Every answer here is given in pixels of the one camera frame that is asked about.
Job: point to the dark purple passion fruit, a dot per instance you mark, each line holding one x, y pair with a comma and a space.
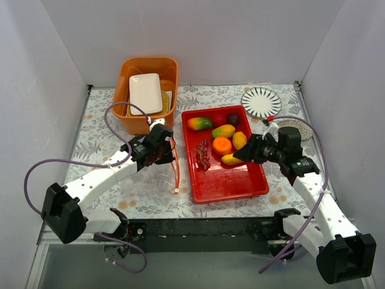
233, 119

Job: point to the yellow lemon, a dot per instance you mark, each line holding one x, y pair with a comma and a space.
239, 140

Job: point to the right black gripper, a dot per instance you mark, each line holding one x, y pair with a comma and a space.
255, 149

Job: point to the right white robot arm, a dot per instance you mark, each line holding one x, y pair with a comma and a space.
341, 251

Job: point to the orange plastic bin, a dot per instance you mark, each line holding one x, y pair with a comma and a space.
130, 115

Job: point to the yellow woven basket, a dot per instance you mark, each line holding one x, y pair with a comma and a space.
165, 105

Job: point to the red plastic tray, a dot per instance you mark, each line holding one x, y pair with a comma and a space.
212, 138

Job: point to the orange tangerine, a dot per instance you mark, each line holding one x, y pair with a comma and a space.
222, 146

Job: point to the speckled small round plate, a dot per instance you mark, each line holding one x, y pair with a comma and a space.
305, 131

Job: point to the purple grape bunch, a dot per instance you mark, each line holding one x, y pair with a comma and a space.
202, 158

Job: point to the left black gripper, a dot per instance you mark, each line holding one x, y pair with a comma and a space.
164, 151

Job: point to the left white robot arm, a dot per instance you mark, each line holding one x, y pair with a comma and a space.
66, 208

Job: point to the white rectangular plate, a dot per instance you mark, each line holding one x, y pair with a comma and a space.
145, 92

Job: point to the red apple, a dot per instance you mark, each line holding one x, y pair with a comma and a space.
219, 119

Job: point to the green yellow mango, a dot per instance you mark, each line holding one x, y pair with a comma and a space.
226, 131

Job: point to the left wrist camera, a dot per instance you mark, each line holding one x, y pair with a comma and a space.
153, 122

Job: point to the clear zip top bag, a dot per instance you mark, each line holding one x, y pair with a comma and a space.
164, 178

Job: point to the striped round plate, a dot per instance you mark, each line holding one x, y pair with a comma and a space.
261, 102

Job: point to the red green mango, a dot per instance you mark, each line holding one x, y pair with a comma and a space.
199, 123

